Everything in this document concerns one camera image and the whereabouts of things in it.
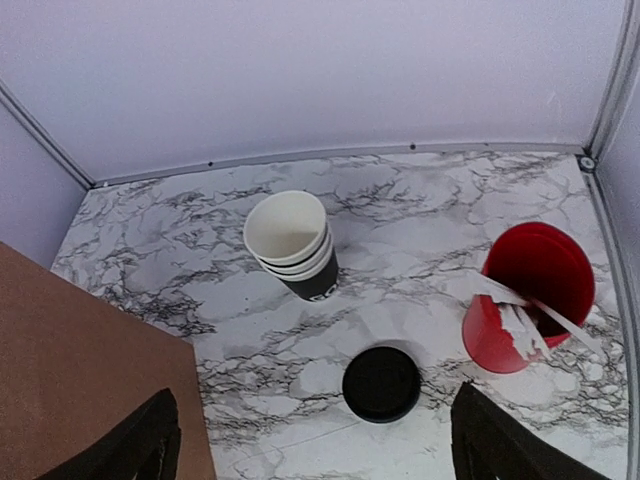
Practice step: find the brown paper bag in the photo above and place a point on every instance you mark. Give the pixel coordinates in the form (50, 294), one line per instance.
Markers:
(73, 367)

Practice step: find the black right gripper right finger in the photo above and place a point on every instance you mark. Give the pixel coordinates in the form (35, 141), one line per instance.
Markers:
(488, 443)

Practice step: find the right aluminium frame post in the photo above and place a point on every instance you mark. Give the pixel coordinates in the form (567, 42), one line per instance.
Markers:
(617, 92)

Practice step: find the aluminium frame post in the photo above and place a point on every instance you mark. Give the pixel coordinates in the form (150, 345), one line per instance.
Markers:
(34, 128)
(617, 92)

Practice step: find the left aluminium frame post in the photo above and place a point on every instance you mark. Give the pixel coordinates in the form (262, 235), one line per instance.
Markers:
(34, 128)

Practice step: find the red utensil cup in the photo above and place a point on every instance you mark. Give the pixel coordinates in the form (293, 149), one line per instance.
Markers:
(533, 292)

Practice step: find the stack of paper coffee cups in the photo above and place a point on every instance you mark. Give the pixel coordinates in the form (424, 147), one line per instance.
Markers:
(288, 233)

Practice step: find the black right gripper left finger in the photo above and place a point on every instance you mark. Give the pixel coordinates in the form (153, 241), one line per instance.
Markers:
(145, 445)

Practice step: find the stack of black lids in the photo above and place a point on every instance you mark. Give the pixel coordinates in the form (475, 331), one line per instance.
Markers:
(381, 384)

